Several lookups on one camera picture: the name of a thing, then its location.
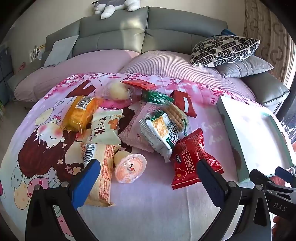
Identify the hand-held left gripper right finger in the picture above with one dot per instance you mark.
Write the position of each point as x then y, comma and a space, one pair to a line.
208, 182

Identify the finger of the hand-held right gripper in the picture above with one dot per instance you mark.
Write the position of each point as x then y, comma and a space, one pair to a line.
257, 177
284, 173

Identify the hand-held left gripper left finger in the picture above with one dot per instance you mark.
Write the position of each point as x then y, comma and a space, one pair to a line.
86, 182

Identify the cream packet with orange text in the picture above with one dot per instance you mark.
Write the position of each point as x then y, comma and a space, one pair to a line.
106, 166

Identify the red flower print snack packet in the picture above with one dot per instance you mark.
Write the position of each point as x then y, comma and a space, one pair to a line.
187, 162

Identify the jelly cup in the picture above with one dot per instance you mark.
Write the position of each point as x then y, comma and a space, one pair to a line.
129, 169

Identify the mint green box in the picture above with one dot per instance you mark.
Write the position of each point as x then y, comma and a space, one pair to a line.
249, 129

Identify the white packet with orange print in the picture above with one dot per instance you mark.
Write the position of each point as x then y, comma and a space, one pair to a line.
101, 127

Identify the green and white snack packet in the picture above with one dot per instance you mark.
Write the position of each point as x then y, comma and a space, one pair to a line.
159, 134

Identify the orange snack packet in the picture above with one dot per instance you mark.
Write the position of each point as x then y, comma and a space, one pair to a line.
78, 113

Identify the pink snack packet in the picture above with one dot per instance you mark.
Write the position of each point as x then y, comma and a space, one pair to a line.
134, 129

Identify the clear biscuit packet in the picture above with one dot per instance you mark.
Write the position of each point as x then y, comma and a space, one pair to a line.
173, 115

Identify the red packet with white label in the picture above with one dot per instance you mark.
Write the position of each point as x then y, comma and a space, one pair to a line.
182, 102

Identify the printed blanket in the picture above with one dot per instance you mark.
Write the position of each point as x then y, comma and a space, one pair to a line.
150, 204

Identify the round bun in clear wrapper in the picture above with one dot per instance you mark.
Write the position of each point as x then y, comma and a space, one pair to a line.
118, 91

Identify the small green snack packet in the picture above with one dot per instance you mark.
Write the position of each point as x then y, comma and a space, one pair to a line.
155, 96

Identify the grey pillow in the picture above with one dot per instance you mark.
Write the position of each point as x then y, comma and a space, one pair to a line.
245, 67

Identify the pink sofa cover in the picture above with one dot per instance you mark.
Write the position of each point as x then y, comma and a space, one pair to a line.
161, 62

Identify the black and white patterned pillow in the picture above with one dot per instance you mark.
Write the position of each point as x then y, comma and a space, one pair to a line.
222, 49

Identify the pale blue pillow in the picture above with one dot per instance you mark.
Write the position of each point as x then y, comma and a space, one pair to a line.
60, 51

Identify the dark grey cabinet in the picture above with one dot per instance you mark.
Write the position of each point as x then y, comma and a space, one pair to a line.
4, 64

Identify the beige patterned curtain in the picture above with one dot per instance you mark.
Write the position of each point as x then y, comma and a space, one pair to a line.
266, 27

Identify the blue cloth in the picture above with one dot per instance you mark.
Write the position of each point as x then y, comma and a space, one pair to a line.
227, 33

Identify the grey sofa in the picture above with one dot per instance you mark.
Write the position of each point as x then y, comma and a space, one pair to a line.
120, 25

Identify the grey and white plush toy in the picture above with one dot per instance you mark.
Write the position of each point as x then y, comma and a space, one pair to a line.
108, 9

